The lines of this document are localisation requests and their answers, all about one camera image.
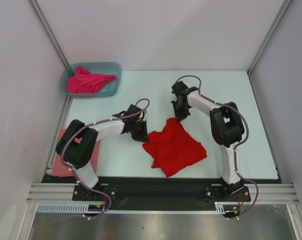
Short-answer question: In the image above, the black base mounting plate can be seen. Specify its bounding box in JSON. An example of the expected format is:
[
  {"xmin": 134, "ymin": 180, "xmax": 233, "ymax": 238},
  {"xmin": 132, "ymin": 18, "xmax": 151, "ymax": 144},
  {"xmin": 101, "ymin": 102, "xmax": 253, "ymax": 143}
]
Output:
[{"xmin": 41, "ymin": 174, "xmax": 281, "ymax": 211}]

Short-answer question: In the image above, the magenta crumpled t-shirt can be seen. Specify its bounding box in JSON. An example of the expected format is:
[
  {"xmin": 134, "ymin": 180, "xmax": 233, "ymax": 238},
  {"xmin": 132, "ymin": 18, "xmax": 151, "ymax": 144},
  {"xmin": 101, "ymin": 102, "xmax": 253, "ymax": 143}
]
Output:
[{"xmin": 68, "ymin": 66, "xmax": 116, "ymax": 94}]

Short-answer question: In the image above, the aluminium frame rail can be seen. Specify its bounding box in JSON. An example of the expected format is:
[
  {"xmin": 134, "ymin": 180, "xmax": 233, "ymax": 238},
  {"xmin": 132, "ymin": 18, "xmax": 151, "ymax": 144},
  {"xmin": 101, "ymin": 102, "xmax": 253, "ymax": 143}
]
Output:
[{"xmin": 25, "ymin": 182, "xmax": 76, "ymax": 204}]

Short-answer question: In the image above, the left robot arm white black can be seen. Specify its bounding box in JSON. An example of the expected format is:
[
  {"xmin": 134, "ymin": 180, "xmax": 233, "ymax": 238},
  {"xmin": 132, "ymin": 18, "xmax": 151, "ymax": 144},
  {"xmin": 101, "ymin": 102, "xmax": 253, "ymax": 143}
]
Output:
[{"xmin": 55, "ymin": 104, "xmax": 148, "ymax": 200}]

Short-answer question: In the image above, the teal plastic basin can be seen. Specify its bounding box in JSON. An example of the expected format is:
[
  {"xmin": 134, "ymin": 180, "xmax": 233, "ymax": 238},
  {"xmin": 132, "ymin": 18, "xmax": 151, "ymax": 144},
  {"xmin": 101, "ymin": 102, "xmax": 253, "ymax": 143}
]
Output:
[{"xmin": 59, "ymin": 62, "xmax": 122, "ymax": 98}]

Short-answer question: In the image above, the red t-shirt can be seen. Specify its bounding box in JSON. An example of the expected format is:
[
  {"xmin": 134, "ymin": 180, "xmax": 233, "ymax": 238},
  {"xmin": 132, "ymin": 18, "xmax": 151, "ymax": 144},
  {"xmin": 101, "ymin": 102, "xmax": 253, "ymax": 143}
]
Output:
[{"xmin": 143, "ymin": 117, "xmax": 207, "ymax": 177}]

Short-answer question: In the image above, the white slotted cable duct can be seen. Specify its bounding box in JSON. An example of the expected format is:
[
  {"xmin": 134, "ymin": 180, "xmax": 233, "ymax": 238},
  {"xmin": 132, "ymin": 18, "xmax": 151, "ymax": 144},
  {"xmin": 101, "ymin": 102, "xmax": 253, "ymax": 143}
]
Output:
[{"xmin": 37, "ymin": 202, "xmax": 106, "ymax": 213}]

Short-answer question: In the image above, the folded pink t-shirt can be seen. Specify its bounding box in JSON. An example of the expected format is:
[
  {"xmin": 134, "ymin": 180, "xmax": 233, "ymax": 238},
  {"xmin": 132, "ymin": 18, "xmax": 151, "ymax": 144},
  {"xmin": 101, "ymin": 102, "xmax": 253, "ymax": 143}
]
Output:
[{"xmin": 51, "ymin": 128, "xmax": 100, "ymax": 177}]

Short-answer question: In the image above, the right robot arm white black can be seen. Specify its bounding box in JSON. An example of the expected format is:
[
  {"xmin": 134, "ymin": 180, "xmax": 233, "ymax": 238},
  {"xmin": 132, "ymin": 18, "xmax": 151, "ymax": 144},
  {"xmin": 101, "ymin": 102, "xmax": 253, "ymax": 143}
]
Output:
[{"xmin": 171, "ymin": 79, "xmax": 249, "ymax": 201}]

